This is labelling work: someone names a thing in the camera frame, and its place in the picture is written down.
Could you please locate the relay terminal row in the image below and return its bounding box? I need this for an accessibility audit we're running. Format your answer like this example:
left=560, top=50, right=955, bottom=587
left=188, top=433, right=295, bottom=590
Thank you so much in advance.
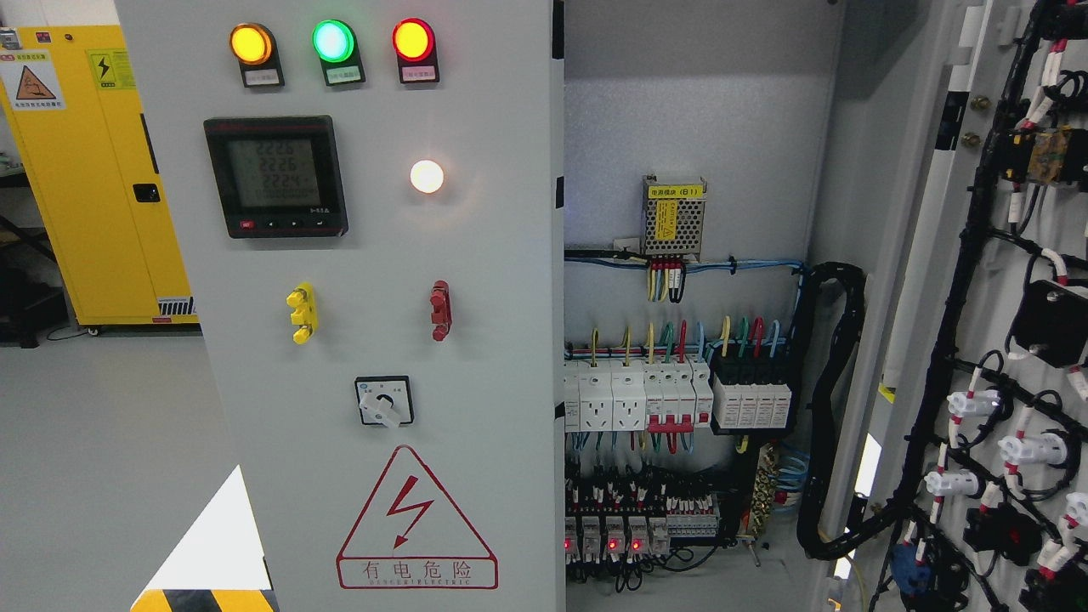
left=562, top=462, right=724, bottom=570

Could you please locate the black surge protector block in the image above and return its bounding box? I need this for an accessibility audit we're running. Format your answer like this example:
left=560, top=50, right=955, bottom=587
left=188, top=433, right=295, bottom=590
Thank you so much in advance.
left=710, top=348, right=796, bottom=437

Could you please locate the red electric hazard sticker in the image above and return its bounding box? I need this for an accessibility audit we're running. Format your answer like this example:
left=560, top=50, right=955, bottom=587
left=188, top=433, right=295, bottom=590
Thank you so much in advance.
left=337, top=445, right=500, bottom=590

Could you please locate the grey cabinet door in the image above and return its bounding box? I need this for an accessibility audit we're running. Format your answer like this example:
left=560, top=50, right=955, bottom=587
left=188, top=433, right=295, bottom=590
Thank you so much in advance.
left=798, top=1, right=1085, bottom=611
left=116, top=1, right=564, bottom=611

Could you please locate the green indicator lamp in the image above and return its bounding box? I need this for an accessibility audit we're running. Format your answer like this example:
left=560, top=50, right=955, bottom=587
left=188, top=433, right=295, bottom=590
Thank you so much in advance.
left=311, top=19, right=366, bottom=87

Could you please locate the yellow safety cabinet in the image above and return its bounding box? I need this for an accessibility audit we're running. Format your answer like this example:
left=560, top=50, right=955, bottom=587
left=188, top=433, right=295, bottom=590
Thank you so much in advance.
left=3, top=25, right=198, bottom=328

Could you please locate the metal mesh power supply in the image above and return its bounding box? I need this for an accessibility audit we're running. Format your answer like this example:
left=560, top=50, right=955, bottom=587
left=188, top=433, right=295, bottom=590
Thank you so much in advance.
left=641, top=174, right=707, bottom=261

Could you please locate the white indicator lamp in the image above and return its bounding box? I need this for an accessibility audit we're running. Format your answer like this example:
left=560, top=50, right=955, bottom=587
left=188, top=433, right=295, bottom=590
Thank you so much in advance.
left=411, top=159, right=445, bottom=194

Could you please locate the white circuit breaker row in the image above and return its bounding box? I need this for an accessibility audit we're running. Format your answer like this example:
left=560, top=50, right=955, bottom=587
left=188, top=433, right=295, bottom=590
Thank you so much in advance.
left=562, top=357, right=712, bottom=434

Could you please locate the yellow indicator lamp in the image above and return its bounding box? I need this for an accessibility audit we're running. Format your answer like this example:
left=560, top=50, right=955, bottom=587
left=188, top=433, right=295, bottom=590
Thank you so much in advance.
left=228, top=22, right=285, bottom=88

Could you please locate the red indicator lamp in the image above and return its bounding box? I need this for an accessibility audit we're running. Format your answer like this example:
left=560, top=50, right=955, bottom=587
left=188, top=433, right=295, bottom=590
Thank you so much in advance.
left=391, top=17, right=440, bottom=85

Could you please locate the black digital power meter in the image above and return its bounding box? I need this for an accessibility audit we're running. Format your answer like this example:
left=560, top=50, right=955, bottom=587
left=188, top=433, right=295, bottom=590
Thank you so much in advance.
left=203, top=115, right=349, bottom=238

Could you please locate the white rotary selector switch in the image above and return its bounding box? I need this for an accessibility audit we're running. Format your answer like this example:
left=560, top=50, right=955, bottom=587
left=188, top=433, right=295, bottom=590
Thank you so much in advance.
left=354, top=376, right=415, bottom=428

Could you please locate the red terminal connector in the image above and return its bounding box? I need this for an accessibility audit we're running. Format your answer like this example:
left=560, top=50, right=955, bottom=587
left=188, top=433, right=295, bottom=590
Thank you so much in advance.
left=430, top=280, right=452, bottom=342

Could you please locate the yellow terminal connector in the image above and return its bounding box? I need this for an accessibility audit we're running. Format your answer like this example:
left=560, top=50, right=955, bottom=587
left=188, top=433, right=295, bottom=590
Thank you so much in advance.
left=285, top=282, right=320, bottom=345

